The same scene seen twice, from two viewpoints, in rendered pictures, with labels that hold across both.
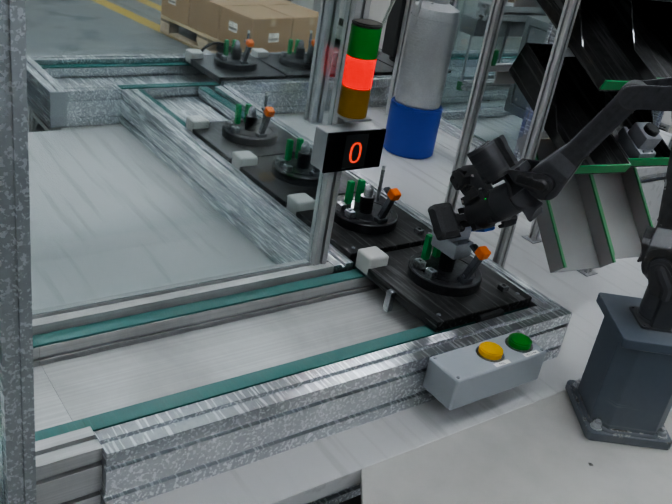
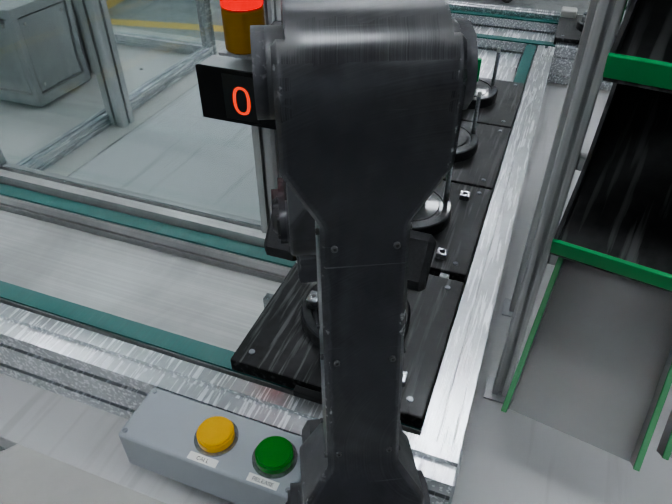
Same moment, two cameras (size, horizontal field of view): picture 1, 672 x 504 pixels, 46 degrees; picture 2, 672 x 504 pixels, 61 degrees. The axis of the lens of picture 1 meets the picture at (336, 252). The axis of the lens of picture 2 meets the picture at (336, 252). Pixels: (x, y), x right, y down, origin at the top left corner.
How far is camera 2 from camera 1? 125 cm
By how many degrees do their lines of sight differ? 51
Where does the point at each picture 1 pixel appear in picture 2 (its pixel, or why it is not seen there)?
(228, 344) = (102, 262)
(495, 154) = not seen: hidden behind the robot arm
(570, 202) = (643, 317)
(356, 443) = (59, 419)
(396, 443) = (81, 450)
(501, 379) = (205, 479)
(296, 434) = (21, 369)
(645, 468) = not seen: outside the picture
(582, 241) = (619, 396)
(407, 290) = (281, 305)
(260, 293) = (179, 232)
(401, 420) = not seen: hidden behind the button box
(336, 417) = (55, 380)
